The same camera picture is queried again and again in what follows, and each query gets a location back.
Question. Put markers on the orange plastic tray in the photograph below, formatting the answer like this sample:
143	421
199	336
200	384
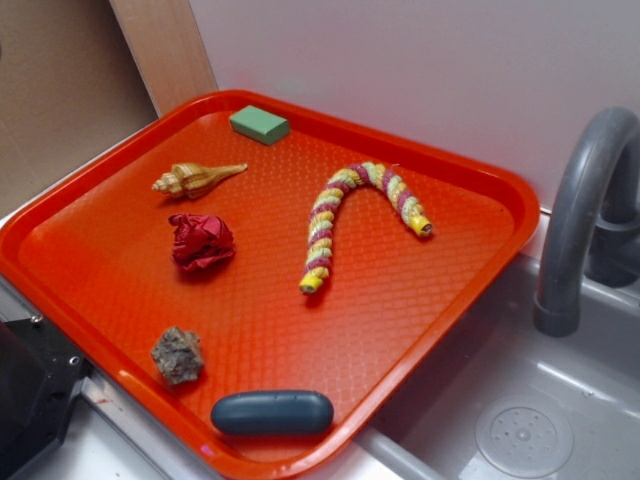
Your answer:
94	255

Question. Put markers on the crumpled red cloth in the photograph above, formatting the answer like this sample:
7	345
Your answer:
200	241

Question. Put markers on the green rectangular block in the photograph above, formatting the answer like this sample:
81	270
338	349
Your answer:
259	125

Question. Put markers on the tan spiral seashell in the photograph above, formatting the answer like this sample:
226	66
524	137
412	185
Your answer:
193	180

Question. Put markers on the dark blue oval case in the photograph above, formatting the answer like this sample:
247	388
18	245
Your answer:
273	412

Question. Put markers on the brown grey rock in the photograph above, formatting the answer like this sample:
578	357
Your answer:
177	356

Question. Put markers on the grey plastic sink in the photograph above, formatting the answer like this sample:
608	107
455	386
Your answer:
496	399

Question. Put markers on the light wooden board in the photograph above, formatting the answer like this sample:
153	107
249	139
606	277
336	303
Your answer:
166	45

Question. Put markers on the grey plastic faucet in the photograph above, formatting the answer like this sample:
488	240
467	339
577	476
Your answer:
593	232

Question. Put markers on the black box corner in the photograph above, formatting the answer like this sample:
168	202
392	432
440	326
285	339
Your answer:
41	376

